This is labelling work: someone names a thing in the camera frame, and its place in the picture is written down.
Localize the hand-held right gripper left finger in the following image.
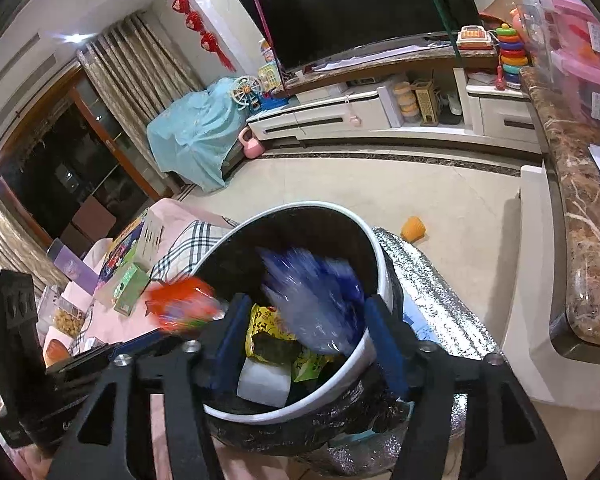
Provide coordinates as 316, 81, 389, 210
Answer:
44, 292, 253, 480

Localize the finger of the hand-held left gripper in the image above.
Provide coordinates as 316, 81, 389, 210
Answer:
44, 329, 191, 377

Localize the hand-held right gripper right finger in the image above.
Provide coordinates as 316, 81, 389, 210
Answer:
362, 294, 568, 480

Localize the red snack packet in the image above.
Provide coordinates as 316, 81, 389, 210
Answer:
144, 276, 219, 333

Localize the white-rimmed bin with black liner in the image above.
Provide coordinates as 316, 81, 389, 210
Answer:
192, 201, 456, 461

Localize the blue plastic packet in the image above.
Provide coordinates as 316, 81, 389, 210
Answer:
259, 246, 365, 356

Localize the teal printed packet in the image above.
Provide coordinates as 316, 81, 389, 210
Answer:
401, 302, 423, 333

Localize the orange round snack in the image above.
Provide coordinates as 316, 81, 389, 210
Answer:
44, 338, 73, 368

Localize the clear snack container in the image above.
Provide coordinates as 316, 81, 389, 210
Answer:
37, 285, 88, 341

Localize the yellow snack packet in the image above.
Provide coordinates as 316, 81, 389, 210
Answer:
245, 304, 301, 363

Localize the green box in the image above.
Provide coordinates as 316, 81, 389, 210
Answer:
110, 262, 151, 317

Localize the green-yellow snack packet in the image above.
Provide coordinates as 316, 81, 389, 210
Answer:
292, 347, 341, 385

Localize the purple box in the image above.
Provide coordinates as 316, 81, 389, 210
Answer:
47, 238, 100, 293

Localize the beige patterned curtain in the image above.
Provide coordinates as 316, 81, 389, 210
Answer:
0, 180, 68, 291
77, 12, 205, 198

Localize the plaid cloth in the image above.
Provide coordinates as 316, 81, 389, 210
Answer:
150, 217, 241, 281

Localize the colourful game box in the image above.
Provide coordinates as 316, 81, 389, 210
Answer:
97, 208, 165, 286

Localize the orange plastic cup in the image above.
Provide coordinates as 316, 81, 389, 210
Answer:
400, 216, 427, 242

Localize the wood-framed glass door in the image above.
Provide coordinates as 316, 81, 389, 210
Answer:
0, 65, 173, 256

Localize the white counter base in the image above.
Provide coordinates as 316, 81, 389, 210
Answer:
497, 164, 581, 403

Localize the pink kettlebell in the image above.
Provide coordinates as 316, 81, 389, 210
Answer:
238, 127, 264, 160

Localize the light blue cloth cover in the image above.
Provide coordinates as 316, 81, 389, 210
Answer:
146, 77, 261, 192

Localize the white television cabinet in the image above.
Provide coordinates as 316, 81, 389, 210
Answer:
246, 47, 543, 156

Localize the brown marble counter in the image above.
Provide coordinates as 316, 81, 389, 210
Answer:
519, 66, 600, 348

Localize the wooden slatted rack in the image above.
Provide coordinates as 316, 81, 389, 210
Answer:
411, 80, 441, 126

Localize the toy bamboo steamer stack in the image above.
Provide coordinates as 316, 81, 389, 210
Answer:
392, 81, 418, 123

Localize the ferris wheel toy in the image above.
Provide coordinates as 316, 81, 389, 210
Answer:
231, 76, 263, 113

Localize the colourful toy house box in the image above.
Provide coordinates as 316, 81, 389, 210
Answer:
257, 62, 283, 92

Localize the toy cash register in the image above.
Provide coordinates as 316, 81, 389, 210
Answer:
456, 24, 496, 51

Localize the pink lidded storage box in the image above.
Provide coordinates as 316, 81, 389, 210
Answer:
532, 0, 600, 61
550, 50, 600, 141

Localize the black flat television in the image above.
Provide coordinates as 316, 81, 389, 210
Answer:
235, 0, 481, 73

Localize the rainbow stacking ring toy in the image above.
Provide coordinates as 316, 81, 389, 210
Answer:
495, 22, 531, 77

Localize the red hanging ornament string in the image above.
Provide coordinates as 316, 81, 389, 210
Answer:
161, 0, 235, 72

